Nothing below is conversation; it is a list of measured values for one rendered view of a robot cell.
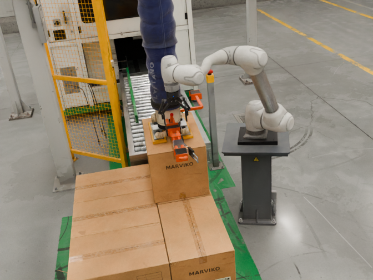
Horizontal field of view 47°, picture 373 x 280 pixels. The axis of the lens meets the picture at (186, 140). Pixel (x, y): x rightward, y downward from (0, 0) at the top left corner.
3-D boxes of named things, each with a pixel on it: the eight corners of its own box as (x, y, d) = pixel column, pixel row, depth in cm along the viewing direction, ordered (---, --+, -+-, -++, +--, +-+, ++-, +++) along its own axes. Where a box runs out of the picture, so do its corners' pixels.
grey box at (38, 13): (43, 38, 389) (35, 4, 375) (49, 37, 390) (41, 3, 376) (40, 43, 372) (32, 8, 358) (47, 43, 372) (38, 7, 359)
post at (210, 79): (211, 165, 453) (205, 74, 407) (218, 164, 454) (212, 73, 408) (213, 168, 447) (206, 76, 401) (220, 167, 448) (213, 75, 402)
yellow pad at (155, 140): (148, 124, 332) (147, 118, 330) (161, 122, 333) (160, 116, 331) (152, 144, 302) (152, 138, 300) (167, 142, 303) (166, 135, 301)
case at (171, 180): (148, 162, 361) (141, 118, 343) (195, 154, 365) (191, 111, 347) (155, 203, 308) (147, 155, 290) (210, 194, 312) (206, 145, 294)
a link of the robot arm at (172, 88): (162, 79, 261) (164, 89, 264) (164, 84, 253) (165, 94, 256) (177, 78, 262) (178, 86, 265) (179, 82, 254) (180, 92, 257)
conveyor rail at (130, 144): (120, 85, 576) (118, 71, 567) (124, 84, 576) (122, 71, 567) (132, 174, 373) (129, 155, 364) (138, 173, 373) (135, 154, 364)
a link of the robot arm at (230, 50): (215, 46, 287) (231, 48, 278) (232, 42, 298) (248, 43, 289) (216, 66, 292) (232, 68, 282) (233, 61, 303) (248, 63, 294)
